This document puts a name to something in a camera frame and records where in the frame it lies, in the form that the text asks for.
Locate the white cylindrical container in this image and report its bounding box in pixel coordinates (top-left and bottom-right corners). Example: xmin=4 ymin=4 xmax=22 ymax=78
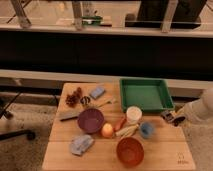
xmin=126 ymin=106 xmax=142 ymax=124

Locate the grey-yellow gripper body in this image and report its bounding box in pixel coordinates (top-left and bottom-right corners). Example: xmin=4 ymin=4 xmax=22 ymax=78
xmin=160 ymin=110 xmax=185 ymax=127

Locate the purple bowl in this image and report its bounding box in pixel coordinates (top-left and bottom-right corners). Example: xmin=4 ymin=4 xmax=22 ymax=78
xmin=77 ymin=108 xmax=105 ymax=134

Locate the orange carrot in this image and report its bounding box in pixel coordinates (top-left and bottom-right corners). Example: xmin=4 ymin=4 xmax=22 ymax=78
xmin=114 ymin=118 xmax=126 ymax=131

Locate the blue sponge block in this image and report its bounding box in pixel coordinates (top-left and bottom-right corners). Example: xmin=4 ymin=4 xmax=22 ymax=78
xmin=89 ymin=86 xmax=105 ymax=100

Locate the red-brown grape bunch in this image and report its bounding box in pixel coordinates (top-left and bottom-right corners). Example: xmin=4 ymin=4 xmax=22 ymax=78
xmin=65 ymin=87 xmax=82 ymax=107

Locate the dark round metal object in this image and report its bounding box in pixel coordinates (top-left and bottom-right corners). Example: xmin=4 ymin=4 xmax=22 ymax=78
xmin=80 ymin=96 xmax=91 ymax=106

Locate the small blue cup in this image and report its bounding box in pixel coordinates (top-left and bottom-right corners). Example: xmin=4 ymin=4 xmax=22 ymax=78
xmin=139 ymin=122 xmax=154 ymax=139

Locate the green object behind glass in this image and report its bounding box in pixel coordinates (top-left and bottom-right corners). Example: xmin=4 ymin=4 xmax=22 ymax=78
xmin=82 ymin=16 xmax=103 ymax=26

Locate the black office chair base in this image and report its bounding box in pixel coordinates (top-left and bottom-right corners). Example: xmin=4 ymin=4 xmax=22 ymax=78
xmin=0 ymin=94 xmax=36 ymax=141

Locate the crumpled blue-grey cloth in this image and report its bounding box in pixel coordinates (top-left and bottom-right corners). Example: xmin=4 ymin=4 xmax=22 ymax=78
xmin=70 ymin=134 xmax=94 ymax=156

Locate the pale corn cob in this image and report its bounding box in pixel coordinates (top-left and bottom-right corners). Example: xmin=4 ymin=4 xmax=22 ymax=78
xmin=115 ymin=124 xmax=138 ymax=137

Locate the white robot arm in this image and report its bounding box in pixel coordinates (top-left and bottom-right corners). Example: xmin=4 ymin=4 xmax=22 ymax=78
xmin=160 ymin=88 xmax=213 ymax=126

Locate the green plastic tray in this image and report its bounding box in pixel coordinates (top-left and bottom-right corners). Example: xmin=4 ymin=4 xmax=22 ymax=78
xmin=119 ymin=79 xmax=174 ymax=113

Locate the orange-brown bowl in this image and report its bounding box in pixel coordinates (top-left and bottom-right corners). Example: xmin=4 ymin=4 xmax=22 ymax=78
xmin=116 ymin=137 xmax=144 ymax=167

